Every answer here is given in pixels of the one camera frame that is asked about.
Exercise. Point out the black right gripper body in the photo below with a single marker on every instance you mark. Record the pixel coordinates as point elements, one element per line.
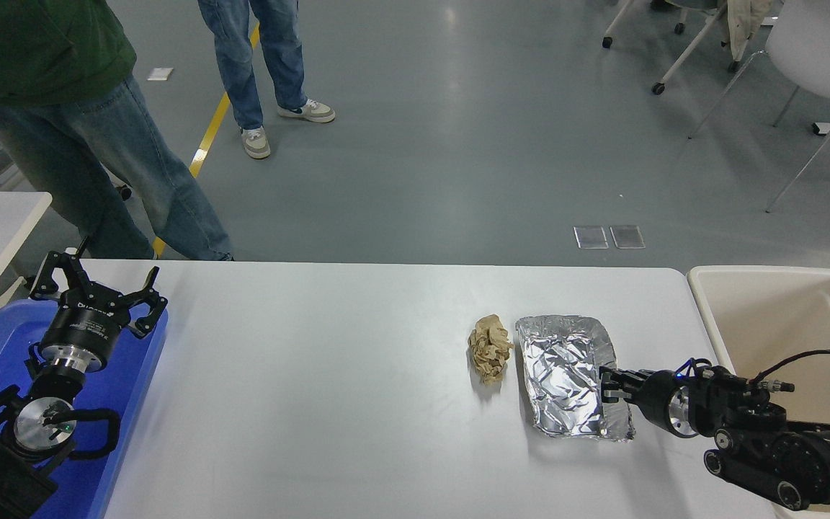
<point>654,400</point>

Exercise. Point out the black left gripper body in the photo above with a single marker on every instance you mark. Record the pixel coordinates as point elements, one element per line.
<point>87,328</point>

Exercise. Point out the silver foil tray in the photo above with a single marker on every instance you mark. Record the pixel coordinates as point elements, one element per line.
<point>563,375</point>

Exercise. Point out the tan paper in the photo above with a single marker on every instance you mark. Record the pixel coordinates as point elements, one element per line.
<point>491,349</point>

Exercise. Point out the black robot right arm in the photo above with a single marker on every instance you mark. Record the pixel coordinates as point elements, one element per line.
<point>804,461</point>

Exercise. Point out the person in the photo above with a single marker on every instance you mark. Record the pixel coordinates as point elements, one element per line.
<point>242,65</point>
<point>119,166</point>

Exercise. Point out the silver floor plate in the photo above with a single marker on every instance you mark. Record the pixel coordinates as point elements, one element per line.
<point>591,237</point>
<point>627,237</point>

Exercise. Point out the large pale bin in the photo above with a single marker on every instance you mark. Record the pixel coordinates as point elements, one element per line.
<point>768,317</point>

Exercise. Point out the office chair caster base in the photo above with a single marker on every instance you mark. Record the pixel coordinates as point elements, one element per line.
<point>679,27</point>

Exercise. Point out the pale hanging cloth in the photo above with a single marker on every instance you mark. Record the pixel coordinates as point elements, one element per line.
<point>743,21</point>

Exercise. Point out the white shell chair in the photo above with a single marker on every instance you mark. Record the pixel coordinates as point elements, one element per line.
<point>818,43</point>

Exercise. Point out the white rolling table frame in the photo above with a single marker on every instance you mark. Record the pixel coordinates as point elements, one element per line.
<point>689,47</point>

